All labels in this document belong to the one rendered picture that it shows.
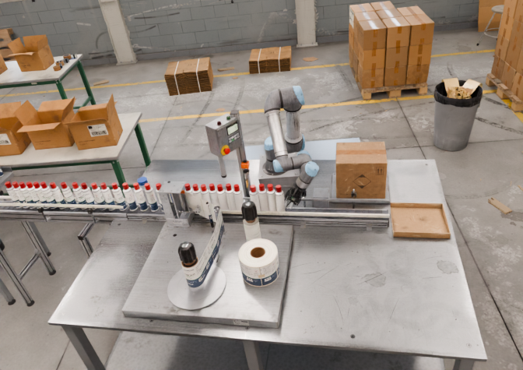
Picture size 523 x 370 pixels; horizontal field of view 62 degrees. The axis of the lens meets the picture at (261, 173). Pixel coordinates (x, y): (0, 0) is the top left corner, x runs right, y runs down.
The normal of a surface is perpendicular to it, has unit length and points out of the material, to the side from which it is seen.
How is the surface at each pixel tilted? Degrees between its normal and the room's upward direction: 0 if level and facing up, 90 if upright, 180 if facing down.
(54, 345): 0
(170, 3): 90
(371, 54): 88
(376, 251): 0
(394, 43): 91
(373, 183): 90
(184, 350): 1
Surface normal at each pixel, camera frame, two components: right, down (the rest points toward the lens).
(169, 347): -0.11, -0.82
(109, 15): -0.04, 0.58
